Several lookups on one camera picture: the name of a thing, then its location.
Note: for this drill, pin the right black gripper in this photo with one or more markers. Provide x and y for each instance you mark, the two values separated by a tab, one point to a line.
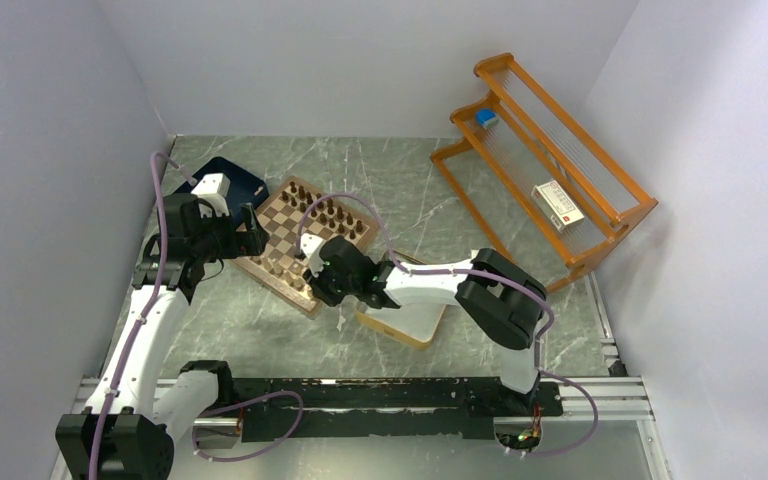
318	287

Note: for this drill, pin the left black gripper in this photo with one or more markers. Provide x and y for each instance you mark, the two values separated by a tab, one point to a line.
248	243

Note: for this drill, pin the white chess pawn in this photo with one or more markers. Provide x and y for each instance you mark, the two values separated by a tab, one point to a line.
299	284

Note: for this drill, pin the dark blue piece box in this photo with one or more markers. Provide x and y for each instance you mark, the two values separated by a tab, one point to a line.
245	187

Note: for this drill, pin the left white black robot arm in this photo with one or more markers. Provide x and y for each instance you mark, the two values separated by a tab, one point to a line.
145	331

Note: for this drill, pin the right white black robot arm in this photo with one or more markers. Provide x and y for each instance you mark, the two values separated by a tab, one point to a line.
504	301

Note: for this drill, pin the gold-rimmed metal tin tray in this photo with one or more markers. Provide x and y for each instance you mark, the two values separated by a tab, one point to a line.
413	325

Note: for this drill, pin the blue white small object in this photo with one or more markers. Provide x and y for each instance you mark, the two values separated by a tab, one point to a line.
486	118

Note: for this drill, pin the orange wooden rack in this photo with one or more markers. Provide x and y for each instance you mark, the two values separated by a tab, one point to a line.
537	140

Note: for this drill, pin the red white card box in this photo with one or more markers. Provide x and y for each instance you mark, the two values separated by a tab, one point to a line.
557	205

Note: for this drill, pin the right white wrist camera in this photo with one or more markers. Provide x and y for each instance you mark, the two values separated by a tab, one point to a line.
311	246

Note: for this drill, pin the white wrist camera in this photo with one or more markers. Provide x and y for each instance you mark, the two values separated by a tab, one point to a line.
211	192
311	246

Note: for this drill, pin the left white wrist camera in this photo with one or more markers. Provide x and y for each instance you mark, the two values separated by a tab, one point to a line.
211	192

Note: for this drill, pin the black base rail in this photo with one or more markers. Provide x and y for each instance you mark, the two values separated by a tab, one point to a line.
263	409

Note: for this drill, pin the aluminium frame rail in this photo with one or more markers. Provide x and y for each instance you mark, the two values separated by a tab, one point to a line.
591	406

